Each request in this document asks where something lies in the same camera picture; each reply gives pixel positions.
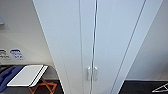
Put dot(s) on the white folding table top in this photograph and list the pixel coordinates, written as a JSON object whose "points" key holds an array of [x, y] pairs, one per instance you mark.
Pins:
{"points": [[26, 75]]}

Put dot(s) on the white wall box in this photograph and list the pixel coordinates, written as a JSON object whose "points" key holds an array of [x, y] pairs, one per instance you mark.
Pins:
{"points": [[1, 22]]}

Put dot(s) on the white wardrobe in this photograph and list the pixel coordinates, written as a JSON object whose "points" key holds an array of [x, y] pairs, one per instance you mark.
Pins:
{"points": [[46, 20]]}

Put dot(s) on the blue white wall sign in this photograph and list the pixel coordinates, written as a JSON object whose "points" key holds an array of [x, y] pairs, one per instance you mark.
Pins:
{"points": [[16, 55]]}

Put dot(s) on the orange folding stand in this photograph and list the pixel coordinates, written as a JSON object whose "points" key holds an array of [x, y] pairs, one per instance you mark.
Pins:
{"points": [[43, 86]]}

